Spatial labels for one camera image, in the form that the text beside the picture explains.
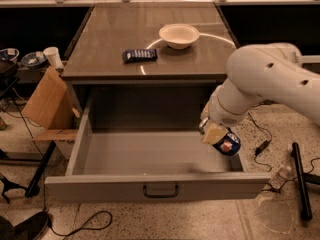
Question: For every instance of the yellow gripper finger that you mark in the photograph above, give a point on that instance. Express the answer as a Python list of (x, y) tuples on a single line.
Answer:
[(205, 112), (212, 133)]

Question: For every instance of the blue pepsi can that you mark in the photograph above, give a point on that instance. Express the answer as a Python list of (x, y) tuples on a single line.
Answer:
[(229, 145)]

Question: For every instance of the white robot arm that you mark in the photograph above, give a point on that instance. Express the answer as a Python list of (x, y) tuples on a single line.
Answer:
[(256, 73)]

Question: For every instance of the grey cabinet with glossy top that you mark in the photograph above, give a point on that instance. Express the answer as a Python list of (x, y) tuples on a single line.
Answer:
[(115, 27)]

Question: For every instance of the grey open drawer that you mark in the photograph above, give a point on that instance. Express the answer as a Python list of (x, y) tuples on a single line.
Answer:
[(131, 136)]

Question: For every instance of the clear plastic water bottle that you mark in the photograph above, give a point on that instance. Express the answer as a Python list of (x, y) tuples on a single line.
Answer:
[(281, 177)]

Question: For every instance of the white paper bowl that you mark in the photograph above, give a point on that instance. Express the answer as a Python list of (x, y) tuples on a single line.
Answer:
[(179, 36)]

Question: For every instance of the dark blue snack packet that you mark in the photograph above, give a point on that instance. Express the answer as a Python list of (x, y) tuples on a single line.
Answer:
[(139, 55)]

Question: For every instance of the black stand leg right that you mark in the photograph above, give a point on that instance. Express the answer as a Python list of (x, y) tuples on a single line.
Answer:
[(306, 213)]

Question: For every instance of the black stand leg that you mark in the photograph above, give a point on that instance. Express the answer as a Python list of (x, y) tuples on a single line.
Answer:
[(306, 213), (33, 188)]

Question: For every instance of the brown cardboard box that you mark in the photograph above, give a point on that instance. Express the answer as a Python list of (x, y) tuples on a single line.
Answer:
[(51, 107)]

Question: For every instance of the white paper cup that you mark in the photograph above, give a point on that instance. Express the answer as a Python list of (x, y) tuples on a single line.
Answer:
[(53, 56)]

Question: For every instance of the dark bowl on left shelf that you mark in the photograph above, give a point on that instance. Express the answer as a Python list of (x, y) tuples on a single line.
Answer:
[(34, 60)]

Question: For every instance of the black stand leg left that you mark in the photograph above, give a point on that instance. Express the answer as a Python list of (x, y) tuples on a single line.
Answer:
[(33, 188)]

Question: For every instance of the blue bowl far left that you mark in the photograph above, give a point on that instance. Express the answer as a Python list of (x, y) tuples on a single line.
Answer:
[(9, 54)]

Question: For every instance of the black drawer handle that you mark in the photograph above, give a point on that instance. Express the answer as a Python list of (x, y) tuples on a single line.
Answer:
[(160, 192)]

